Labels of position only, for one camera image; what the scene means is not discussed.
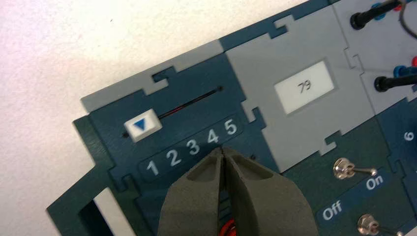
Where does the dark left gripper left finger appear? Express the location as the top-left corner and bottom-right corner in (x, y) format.
(157, 147), (225, 236)

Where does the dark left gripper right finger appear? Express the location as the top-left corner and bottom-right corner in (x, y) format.
(223, 147), (320, 236)

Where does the white slider knob blue triangle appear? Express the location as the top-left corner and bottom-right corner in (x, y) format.
(123, 108), (163, 143)

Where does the red round push button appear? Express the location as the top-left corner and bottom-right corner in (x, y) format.
(220, 219), (236, 236)

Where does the teal grey control box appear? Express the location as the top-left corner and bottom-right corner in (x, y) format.
(46, 0), (417, 236)

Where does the small white number display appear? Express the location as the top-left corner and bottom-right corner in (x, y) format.
(274, 60), (335, 116)

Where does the black banana plug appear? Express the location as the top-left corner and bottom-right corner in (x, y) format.
(350, 0), (403, 31)
(373, 74), (417, 93)

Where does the metal toggle switch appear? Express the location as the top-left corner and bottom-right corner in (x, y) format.
(332, 157), (379, 181)
(357, 213), (405, 236)

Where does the black jumper cable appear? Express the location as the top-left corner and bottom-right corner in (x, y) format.
(384, 0), (417, 40)

